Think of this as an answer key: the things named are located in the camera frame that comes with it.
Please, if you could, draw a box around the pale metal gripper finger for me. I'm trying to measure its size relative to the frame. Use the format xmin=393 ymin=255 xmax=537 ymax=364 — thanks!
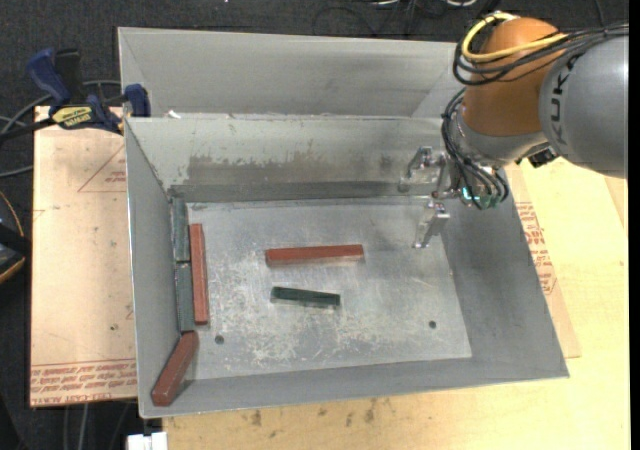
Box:
xmin=411 ymin=201 xmax=450 ymax=250
xmin=398 ymin=145 xmax=446 ymax=193

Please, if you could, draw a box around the grey metal bin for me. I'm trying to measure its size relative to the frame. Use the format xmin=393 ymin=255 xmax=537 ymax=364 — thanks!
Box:
xmin=117 ymin=26 xmax=570 ymax=420

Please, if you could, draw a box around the red-brown flat block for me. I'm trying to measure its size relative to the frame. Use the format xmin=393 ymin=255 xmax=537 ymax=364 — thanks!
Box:
xmin=188 ymin=223 xmax=211 ymax=326
xmin=150 ymin=330 xmax=200 ymax=408
xmin=264 ymin=244 xmax=366 ymax=268

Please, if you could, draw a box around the dark green flat block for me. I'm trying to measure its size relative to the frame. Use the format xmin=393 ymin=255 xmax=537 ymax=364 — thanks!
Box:
xmin=171 ymin=197 xmax=192 ymax=262
xmin=175 ymin=262 xmax=197 ymax=333
xmin=270 ymin=286 xmax=342 ymax=310

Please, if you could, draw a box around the brown cardboard board red print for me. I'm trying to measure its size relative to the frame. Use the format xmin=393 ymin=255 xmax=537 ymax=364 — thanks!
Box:
xmin=29 ymin=105 xmax=582 ymax=409

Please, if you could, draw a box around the black cylinder on white bracket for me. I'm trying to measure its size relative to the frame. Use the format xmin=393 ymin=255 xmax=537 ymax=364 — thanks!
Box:
xmin=528 ymin=145 xmax=559 ymax=169

